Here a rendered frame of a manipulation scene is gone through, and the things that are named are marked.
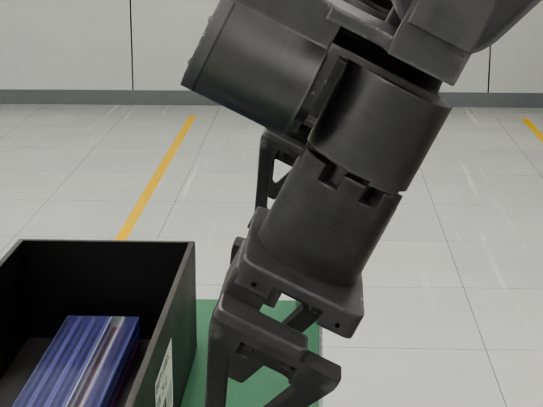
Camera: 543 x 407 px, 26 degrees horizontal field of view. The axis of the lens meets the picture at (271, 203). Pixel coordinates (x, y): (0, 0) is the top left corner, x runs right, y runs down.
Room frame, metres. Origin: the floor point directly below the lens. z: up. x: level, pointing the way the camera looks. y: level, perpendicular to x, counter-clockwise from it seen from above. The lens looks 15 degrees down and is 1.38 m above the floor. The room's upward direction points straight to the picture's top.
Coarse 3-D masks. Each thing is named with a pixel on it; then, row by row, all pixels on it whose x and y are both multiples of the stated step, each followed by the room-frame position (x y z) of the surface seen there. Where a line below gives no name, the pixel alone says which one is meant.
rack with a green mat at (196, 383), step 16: (208, 304) 1.22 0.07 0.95; (288, 304) 1.22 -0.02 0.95; (208, 320) 1.17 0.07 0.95; (320, 336) 1.13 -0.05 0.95; (320, 352) 1.09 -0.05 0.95; (192, 368) 1.04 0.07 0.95; (192, 384) 1.00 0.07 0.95; (240, 384) 1.00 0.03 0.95; (256, 384) 1.00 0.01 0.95; (272, 384) 1.00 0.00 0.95; (288, 384) 1.00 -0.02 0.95; (192, 400) 0.97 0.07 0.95; (240, 400) 0.97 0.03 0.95; (256, 400) 0.97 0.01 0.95; (320, 400) 0.97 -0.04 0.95
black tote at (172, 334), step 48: (48, 240) 1.09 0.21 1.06; (96, 240) 1.09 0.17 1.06; (0, 288) 1.00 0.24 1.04; (48, 288) 1.09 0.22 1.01; (96, 288) 1.09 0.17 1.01; (144, 288) 1.08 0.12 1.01; (192, 288) 1.06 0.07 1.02; (0, 336) 0.99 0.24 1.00; (48, 336) 1.09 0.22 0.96; (144, 336) 1.08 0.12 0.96; (192, 336) 1.05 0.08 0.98; (0, 384) 0.97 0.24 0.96; (144, 384) 0.76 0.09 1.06
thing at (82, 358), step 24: (72, 336) 1.00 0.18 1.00; (96, 336) 1.00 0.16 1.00; (120, 336) 1.00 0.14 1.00; (48, 360) 0.95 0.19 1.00; (72, 360) 0.95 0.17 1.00; (96, 360) 0.95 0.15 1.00; (120, 360) 0.95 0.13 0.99; (48, 384) 0.90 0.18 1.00; (72, 384) 0.90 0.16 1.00; (96, 384) 0.90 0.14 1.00; (120, 384) 0.95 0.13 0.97
